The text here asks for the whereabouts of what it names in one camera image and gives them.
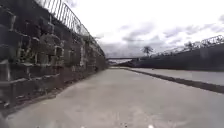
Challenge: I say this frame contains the bridge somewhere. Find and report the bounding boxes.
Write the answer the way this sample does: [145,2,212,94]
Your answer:
[105,56,142,61]

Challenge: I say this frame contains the palm tree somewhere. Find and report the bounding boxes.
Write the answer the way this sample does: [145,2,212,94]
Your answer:
[141,45,155,59]

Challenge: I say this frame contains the grey concrete path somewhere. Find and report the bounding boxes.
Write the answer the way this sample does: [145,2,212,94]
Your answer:
[0,67,224,128]

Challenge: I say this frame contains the dark sunken channel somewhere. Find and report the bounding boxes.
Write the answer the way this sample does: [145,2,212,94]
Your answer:
[123,67,224,95]

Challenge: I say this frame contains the pale concrete strip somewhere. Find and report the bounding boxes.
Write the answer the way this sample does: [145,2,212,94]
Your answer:
[132,67,224,87]

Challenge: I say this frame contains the metal railing on stone wall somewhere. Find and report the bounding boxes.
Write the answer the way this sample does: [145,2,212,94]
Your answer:
[34,0,106,56]

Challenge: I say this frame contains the dark stone block wall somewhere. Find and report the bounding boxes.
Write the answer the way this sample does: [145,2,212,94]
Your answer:
[0,0,110,114]

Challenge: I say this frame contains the dark smooth wall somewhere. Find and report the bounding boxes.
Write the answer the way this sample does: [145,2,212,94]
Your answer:
[122,43,224,72]

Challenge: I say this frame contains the metal railing on smooth wall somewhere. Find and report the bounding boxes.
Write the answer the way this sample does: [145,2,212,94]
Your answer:
[151,34,224,58]

